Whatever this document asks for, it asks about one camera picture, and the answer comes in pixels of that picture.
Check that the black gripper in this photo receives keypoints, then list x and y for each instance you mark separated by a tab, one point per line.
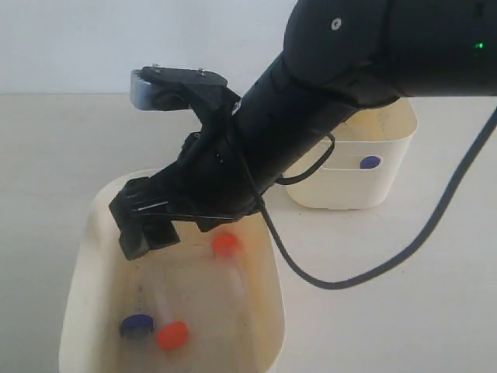
218	176

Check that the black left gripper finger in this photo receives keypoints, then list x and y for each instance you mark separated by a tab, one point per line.
133	239

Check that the blue-capped clear tube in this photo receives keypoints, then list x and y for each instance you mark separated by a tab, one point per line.
356	162
137	326

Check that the small cream plastic bin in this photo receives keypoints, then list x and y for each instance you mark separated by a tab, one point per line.
386	133

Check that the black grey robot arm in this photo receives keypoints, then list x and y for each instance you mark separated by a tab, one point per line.
338	58

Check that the large cream plastic bin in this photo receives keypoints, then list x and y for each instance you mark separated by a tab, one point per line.
226	333

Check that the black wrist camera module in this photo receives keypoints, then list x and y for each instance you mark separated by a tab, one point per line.
155	88

